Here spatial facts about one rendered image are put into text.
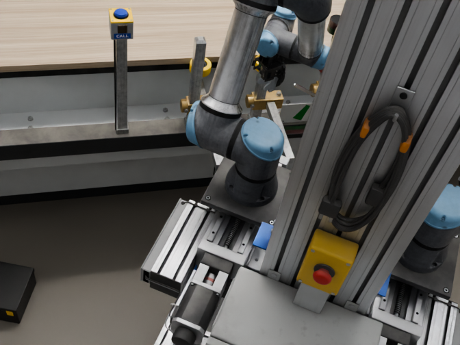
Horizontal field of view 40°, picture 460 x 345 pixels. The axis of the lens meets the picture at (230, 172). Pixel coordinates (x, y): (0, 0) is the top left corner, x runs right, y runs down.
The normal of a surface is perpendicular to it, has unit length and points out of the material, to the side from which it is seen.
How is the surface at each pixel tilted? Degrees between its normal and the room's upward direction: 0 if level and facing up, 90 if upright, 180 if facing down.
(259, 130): 7
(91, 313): 0
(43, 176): 90
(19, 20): 0
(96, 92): 90
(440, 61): 90
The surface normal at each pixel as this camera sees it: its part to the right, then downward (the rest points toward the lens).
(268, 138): 0.24, -0.58
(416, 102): -0.36, 0.69
